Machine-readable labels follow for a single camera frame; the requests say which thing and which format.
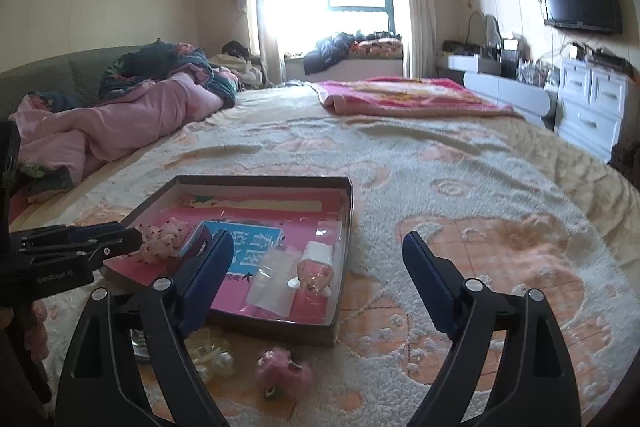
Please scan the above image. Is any left hand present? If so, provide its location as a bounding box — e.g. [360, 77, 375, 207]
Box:
[25, 300, 49, 363]

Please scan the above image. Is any blue booklet in tray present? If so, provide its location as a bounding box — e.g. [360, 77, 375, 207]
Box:
[180, 221, 284, 282]

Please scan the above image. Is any clear plastic bag in tray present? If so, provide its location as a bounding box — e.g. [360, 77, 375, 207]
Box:
[245, 248, 302, 319]

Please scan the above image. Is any dark shallow cardboard box tray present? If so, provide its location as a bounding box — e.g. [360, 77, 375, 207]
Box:
[104, 176, 354, 347]

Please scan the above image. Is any beige peach patterned bed blanket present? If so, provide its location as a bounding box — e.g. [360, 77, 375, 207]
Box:
[14, 87, 639, 426]

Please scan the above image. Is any pink quilt bundle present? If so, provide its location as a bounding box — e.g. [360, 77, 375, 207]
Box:
[10, 72, 233, 185]

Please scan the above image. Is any grey green headboard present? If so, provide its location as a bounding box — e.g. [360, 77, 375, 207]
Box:
[0, 46, 140, 120]

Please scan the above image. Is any red pink folded blanket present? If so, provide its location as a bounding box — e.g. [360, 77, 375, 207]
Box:
[311, 77, 522, 119]

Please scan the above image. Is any dark floral duvet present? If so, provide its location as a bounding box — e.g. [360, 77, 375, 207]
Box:
[98, 39, 238, 108]

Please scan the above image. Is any white low desk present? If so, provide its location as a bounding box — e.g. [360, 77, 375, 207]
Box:
[437, 53, 556, 130]

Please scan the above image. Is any left white curtain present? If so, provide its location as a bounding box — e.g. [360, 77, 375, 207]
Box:
[245, 0, 282, 86]

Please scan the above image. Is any white drawer cabinet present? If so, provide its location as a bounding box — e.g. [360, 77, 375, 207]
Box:
[554, 58, 639, 164]

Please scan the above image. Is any dark clothes pile on sill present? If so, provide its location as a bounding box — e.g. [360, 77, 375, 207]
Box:
[303, 31, 404, 75]

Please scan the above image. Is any yellow ring hair tie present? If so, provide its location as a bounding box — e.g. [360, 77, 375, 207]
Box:
[184, 328, 237, 383]

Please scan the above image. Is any pink fluffy pompom hair tie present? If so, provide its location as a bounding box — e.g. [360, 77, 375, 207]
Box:
[255, 347, 316, 402]

